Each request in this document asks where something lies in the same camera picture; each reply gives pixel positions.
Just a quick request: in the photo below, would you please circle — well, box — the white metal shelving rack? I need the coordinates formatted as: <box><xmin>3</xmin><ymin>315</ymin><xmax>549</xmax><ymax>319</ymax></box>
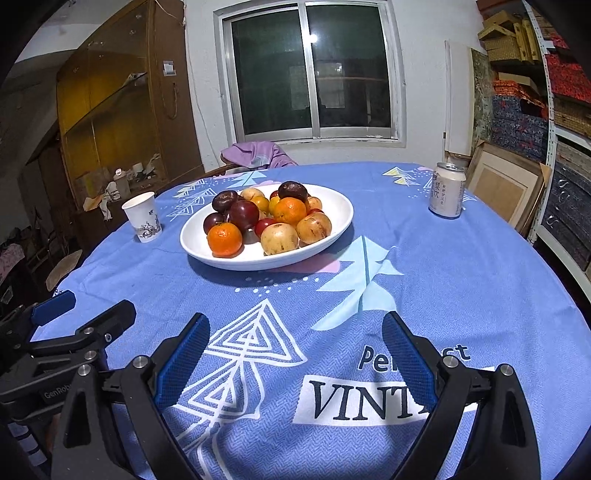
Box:
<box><xmin>522</xmin><ymin>0</ymin><xmax>591</xmax><ymax>273</ymax></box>

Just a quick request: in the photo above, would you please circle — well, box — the amber brown round fruit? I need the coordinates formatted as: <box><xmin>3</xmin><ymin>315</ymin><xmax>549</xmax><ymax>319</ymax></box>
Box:
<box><xmin>296</xmin><ymin>212</ymin><xmax>332</xmax><ymax>245</ymax></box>

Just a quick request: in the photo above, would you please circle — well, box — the pale round stool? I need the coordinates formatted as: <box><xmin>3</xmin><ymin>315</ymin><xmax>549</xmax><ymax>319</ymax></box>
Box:
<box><xmin>44</xmin><ymin>249</ymin><xmax>84</xmax><ymax>291</ymax></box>

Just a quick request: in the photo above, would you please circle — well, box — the white board panel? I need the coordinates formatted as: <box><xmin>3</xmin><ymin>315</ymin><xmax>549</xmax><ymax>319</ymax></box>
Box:
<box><xmin>444</xmin><ymin>39</ymin><xmax>476</xmax><ymax>158</ymax></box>

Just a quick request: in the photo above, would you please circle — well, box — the white drink can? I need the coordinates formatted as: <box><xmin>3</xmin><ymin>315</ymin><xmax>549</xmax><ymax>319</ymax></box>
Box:
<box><xmin>428</xmin><ymin>162</ymin><xmax>467</xmax><ymax>219</ymax></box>

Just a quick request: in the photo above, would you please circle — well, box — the wooden picture frame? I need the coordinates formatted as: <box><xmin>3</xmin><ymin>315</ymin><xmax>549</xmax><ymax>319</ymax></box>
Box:
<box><xmin>464</xmin><ymin>141</ymin><xmax>552</xmax><ymax>236</ymax></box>

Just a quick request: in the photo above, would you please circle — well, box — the white oval plate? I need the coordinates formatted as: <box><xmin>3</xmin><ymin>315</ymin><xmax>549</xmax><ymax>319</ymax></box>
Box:
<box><xmin>180</xmin><ymin>184</ymin><xmax>355</xmax><ymax>271</ymax></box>

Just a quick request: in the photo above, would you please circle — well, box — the blue printed tablecloth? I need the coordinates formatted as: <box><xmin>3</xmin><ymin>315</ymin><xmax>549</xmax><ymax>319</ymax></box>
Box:
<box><xmin>48</xmin><ymin>161</ymin><xmax>591</xmax><ymax>480</ymax></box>

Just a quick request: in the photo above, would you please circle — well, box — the large orange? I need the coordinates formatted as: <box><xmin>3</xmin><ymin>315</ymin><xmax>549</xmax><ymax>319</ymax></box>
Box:
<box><xmin>207</xmin><ymin>222</ymin><xmax>243</xmax><ymax>258</ymax></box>

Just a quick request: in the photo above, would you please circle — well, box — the person's left forearm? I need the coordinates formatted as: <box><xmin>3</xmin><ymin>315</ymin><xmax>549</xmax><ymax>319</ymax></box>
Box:
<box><xmin>9</xmin><ymin>418</ymin><xmax>49</xmax><ymax>464</ymax></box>

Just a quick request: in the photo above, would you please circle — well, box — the large tan pear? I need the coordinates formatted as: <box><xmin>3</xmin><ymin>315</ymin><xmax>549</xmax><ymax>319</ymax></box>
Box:
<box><xmin>260</xmin><ymin>223</ymin><xmax>299</xmax><ymax>256</ymax></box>

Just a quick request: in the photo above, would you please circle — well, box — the dark purple plum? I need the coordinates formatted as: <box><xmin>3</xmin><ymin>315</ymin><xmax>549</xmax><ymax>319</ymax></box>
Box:
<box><xmin>203</xmin><ymin>212</ymin><xmax>228</xmax><ymax>235</ymax></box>
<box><xmin>212</xmin><ymin>190</ymin><xmax>240</xmax><ymax>213</ymax></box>

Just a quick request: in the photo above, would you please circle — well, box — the wooden cabinet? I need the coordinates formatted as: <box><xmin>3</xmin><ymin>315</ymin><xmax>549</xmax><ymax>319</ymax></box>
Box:
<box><xmin>25</xmin><ymin>0</ymin><xmax>204</xmax><ymax>217</ymax></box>

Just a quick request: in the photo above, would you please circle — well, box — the small orange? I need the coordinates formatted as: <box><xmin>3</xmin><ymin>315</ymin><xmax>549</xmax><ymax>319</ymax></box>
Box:
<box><xmin>273</xmin><ymin>197</ymin><xmax>308</xmax><ymax>227</ymax></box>

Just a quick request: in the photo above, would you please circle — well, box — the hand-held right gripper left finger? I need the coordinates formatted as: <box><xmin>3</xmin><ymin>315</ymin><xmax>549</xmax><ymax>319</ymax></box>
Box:
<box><xmin>51</xmin><ymin>312</ymin><xmax>212</xmax><ymax>480</ymax></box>

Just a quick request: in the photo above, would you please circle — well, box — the sliding glass window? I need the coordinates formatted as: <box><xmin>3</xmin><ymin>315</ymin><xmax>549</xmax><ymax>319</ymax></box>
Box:
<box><xmin>213</xmin><ymin>0</ymin><xmax>407</xmax><ymax>147</ymax></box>

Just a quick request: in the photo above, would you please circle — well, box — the stack of patterned boxes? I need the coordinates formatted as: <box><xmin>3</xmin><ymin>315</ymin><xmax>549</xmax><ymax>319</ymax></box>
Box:
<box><xmin>489</xmin><ymin>78</ymin><xmax>550</xmax><ymax>162</ymax></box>

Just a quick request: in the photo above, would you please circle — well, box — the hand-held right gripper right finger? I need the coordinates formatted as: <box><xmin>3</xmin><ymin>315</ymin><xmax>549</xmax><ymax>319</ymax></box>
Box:
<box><xmin>382</xmin><ymin>311</ymin><xmax>541</xmax><ymax>480</ymax></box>

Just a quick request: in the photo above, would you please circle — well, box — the woven basket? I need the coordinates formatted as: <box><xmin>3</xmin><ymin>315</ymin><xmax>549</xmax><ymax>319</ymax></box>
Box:
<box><xmin>478</xmin><ymin>11</ymin><xmax>541</xmax><ymax>63</ymax></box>

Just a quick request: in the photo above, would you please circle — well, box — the white paper cup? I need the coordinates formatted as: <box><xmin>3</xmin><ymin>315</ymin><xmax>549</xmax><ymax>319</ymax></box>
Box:
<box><xmin>121</xmin><ymin>192</ymin><xmax>162</xmax><ymax>243</ymax></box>

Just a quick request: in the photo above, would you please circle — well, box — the purple cloth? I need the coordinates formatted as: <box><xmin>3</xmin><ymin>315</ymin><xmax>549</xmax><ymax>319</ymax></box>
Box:
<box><xmin>221</xmin><ymin>141</ymin><xmax>298</xmax><ymax>169</ymax></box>

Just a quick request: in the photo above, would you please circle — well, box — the wooden chair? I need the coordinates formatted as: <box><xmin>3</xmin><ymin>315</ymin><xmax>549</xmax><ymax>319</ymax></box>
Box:
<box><xmin>201</xmin><ymin>150</ymin><xmax>241</xmax><ymax>178</ymax></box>

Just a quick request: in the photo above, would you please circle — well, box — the dark red plum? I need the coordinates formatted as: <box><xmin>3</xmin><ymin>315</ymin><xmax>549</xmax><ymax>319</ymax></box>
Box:
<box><xmin>229</xmin><ymin>200</ymin><xmax>260</xmax><ymax>233</ymax></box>

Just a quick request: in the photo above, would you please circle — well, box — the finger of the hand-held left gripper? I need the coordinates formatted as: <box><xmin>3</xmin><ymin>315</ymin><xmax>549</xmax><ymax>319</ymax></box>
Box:
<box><xmin>0</xmin><ymin>290</ymin><xmax>77</xmax><ymax>352</ymax></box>
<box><xmin>30</xmin><ymin>300</ymin><xmax>138</xmax><ymax>367</ymax></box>

